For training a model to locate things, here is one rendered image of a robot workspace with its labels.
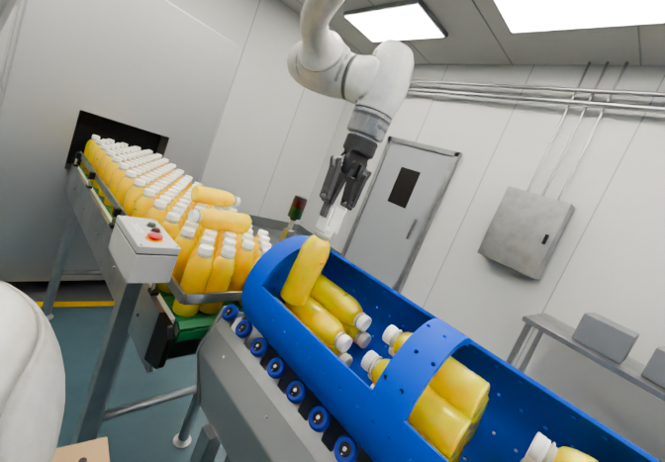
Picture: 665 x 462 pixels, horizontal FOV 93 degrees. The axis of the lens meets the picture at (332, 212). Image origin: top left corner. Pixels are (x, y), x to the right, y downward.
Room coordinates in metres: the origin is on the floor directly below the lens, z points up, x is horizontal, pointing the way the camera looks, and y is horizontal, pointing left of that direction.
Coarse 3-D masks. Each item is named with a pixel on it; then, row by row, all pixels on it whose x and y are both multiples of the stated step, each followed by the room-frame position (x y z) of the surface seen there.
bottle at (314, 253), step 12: (312, 240) 0.72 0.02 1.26; (324, 240) 0.73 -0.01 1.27; (300, 252) 0.73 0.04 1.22; (312, 252) 0.71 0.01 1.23; (324, 252) 0.72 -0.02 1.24; (300, 264) 0.71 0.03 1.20; (312, 264) 0.71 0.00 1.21; (324, 264) 0.73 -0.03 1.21; (288, 276) 0.73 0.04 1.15; (300, 276) 0.71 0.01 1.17; (312, 276) 0.71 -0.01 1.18; (288, 288) 0.72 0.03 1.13; (300, 288) 0.71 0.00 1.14; (312, 288) 0.73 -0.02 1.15; (288, 300) 0.71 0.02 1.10; (300, 300) 0.72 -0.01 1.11
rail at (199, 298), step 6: (186, 294) 0.79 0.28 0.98; (192, 294) 0.80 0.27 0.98; (198, 294) 0.81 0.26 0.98; (204, 294) 0.82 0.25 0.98; (210, 294) 0.83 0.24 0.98; (216, 294) 0.85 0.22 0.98; (222, 294) 0.86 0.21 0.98; (228, 294) 0.88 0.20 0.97; (234, 294) 0.89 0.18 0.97; (240, 294) 0.91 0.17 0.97; (186, 300) 0.79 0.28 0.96; (192, 300) 0.80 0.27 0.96; (198, 300) 0.81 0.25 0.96; (204, 300) 0.83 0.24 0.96; (210, 300) 0.84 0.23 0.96; (216, 300) 0.85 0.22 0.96; (222, 300) 0.87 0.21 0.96; (228, 300) 0.88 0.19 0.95; (234, 300) 0.90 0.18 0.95; (240, 300) 0.92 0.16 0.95
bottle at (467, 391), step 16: (400, 336) 0.60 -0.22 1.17; (448, 368) 0.53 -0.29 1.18; (464, 368) 0.53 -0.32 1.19; (432, 384) 0.53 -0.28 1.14; (448, 384) 0.51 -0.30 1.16; (464, 384) 0.50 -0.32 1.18; (480, 384) 0.50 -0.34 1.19; (448, 400) 0.51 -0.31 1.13; (464, 400) 0.49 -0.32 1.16; (480, 400) 0.49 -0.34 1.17
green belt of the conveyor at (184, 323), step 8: (80, 168) 1.75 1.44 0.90; (96, 192) 1.48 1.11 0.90; (112, 216) 1.28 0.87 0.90; (168, 296) 0.88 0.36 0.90; (168, 304) 0.84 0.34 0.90; (224, 304) 0.95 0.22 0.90; (232, 304) 0.97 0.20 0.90; (200, 312) 0.86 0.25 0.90; (176, 320) 0.79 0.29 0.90; (184, 320) 0.80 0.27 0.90; (192, 320) 0.81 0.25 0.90; (200, 320) 0.83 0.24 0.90; (208, 320) 0.84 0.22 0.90; (184, 328) 0.78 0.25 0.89; (200, 328) 0.82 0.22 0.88; (208, 328) 0.83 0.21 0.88; (184, 336) 0.78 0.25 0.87; (192, 336) 0.80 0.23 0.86; (200, 336) 0.82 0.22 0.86
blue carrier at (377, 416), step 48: (288, 240) 0.79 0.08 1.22; (384, 288) 0.74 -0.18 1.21; (288, 336) 0.62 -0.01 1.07; (432, 336) 0.53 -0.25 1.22; (336, 384) 0.52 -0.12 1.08; (384, 384) 0.48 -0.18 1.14; (528, 384) 0.54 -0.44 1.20; (384, 432) 0.45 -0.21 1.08; (480, 432) 0.60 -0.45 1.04; (528, 432) 0.56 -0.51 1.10; (576, 432) 0.51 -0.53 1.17
